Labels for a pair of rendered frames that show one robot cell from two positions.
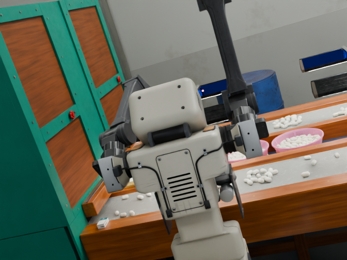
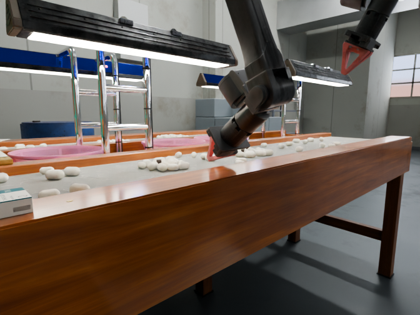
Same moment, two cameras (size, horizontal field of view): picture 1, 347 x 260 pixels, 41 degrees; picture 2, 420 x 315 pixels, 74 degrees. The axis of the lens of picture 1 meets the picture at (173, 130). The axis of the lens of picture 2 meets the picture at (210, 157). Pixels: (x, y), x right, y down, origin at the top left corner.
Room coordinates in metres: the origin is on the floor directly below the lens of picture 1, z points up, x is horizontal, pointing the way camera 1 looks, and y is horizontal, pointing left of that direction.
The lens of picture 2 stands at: (1.55, 0.58, 0.88)
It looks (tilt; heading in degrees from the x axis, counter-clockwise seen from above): 9 degrees down; 303
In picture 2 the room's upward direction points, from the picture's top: straight up
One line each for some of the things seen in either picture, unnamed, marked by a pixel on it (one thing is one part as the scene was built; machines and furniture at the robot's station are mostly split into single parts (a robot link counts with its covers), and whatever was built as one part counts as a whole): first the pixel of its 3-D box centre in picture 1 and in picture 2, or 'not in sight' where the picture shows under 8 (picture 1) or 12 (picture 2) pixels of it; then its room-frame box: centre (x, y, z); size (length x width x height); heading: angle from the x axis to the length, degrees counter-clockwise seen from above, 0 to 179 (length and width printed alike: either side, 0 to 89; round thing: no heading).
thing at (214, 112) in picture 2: not in sight; (240, 138); (3.32, -2.95, 0.54); 1.07 x 0.71 x 1.07; 79
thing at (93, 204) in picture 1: (99, 195); not in sight; (2.16, 0.45, 0.83); 0.30 x 0.06 x 0.07; 165
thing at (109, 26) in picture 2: (170, 124); (149, 40); (2.11, 0.01, 1.08); 0.62 x 0.08 x 0.07; 75
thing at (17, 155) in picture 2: not in sight; (60, 164); (2.42, 0.10, 0.72); 0.27 x 0.27 x 0.10
